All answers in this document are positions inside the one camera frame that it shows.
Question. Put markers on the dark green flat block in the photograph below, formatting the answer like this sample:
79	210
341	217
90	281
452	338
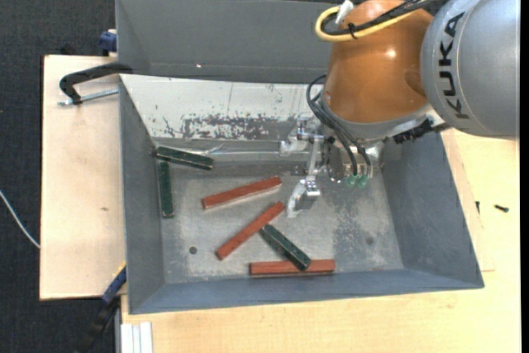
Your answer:
286	248
165	190
184	157

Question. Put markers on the black cylinder on white bracket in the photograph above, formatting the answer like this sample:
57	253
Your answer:
413	132

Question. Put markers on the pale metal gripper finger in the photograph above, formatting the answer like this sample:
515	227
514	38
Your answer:
305	131
311	187

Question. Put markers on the grey metal bin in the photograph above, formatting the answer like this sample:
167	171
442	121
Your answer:
231	37

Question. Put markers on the pale wood flat board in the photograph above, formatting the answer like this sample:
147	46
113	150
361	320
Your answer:
80	177

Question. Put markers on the red-brown flat block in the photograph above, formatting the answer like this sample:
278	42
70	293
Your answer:
268	268
250	230
241	193

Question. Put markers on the small black screw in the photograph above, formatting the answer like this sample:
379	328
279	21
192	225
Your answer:
502	208

